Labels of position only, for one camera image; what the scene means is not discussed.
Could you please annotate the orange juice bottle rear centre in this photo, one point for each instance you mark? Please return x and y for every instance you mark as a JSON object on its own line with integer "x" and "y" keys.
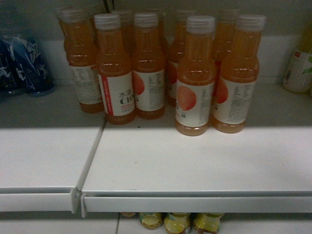
{"x": 176, "y": 52}

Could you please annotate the orange juice bottle middle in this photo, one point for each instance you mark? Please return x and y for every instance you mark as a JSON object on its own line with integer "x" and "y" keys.
{"x": 148, "y": 67}

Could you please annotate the orange juice bottle C100 label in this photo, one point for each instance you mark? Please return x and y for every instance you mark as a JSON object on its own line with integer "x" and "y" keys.
{"x": 114, "y": 70}

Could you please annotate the orange juice bottle front right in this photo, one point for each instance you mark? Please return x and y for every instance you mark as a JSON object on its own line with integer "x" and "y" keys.
{"x": 238, "y": 75}

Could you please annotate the orange juice bottle rear left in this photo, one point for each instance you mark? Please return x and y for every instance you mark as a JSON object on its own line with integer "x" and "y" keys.
{"x": 81, "y": 53}

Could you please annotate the white shelf board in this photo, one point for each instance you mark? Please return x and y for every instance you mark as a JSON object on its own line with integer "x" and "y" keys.
{"x": 47, "y": 145}
{"x": 148, "y": 166}

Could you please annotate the white shelf board right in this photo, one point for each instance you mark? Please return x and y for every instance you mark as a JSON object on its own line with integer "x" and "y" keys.
{"x": 148, "y": 166}

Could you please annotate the blue sports drink bottle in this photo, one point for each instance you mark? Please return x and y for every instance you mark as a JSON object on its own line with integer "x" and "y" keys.
{"x": 10, "y": 82}
{"x": 27, "y": 53}

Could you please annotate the yellow bottle below shelf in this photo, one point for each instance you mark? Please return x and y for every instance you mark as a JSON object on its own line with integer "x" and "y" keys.
{"x": 177, "y": 223}
{"x": 207, "y": 223}
{"x": 150, "y": 221}

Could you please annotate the orange juice bottle rear right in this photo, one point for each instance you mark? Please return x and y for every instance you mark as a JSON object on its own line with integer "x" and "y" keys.
{"x": 224, "y": 34}

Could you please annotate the pale green tea bottle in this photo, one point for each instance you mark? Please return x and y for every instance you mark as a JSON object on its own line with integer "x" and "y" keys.
{"x": 298, "y": 77}

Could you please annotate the orange juice bottle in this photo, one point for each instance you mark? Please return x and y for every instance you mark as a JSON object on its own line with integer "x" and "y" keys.
{"x": 195, "y": 77}
{"x": 238, "y": 75}
{"x": 176, "y": 52}
{"x": 81, "y": 53}
{"x": 148, "y": 67}
{"x": 224, "y": 34}

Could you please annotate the orange juice bottle front centre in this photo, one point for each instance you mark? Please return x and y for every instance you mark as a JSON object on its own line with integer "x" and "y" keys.
{"x": 195, "y": 77}

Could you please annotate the white shelf board left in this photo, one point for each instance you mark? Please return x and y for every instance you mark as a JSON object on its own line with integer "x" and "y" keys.
{"x": 47, "y": 145}

